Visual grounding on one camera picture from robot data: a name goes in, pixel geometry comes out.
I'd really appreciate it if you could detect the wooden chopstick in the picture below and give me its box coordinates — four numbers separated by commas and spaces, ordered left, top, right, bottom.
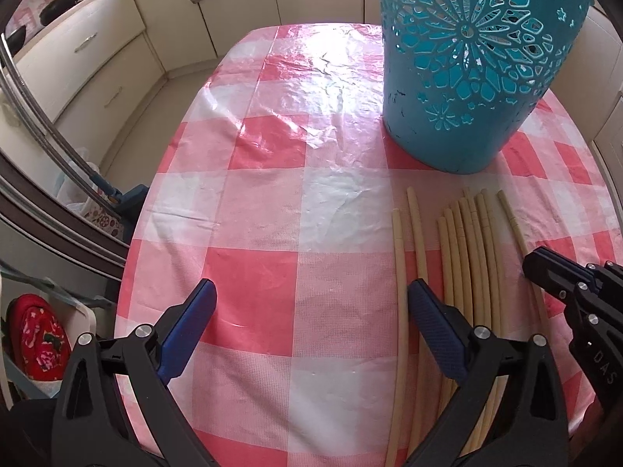
407, 187, 433, 454
476, 189, 505, 446
496, 190, 551, 336
457, 196, 488, 456
465, 188, 494, 448
451, 200, 474, 325
443, 208, 471, 321

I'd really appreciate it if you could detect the red patterned bag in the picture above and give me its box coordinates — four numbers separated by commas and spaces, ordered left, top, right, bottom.
1, 293, 71, 383

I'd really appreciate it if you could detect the pink checkered plastic tablecloth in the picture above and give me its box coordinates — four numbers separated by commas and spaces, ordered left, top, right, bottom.
115, 24, 622, 466

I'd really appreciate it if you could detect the teal perforated plastic basket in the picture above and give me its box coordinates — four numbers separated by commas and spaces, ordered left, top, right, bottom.
380, 0, 592, 174

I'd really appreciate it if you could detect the black frying pan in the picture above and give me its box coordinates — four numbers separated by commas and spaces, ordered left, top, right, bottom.
39, 0, 79, 26

